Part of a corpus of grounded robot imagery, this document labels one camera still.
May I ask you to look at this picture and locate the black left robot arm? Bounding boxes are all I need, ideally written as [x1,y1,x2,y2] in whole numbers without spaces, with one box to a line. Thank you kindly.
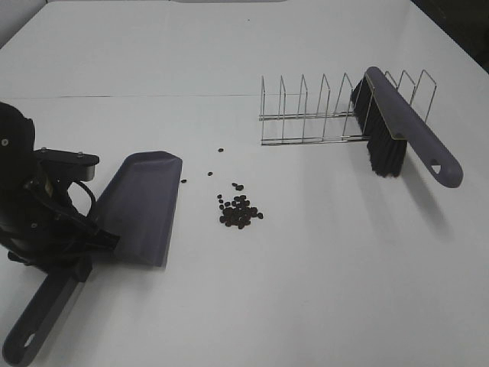
[1,103,119,282]

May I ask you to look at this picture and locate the pile of coffee beans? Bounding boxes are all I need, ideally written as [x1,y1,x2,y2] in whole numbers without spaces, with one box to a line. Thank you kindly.
[216,182,264,229]

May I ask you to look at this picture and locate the metal wire dish rack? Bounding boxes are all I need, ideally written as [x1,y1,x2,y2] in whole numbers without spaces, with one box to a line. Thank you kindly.
[258,68,438,147]

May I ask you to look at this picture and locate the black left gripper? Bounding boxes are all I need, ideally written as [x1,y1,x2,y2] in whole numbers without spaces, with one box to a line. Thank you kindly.
[1,167,120,282]

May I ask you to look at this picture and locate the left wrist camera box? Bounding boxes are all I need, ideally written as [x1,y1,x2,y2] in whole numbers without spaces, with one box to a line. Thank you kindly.
[34,147,100,182]

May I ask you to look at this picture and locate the purple plastic dustpan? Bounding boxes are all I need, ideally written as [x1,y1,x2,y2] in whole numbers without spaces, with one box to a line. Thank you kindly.
[2,151,182,366]

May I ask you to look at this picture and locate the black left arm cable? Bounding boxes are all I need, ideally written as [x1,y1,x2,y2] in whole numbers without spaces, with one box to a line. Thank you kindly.
[68,179,97,219]

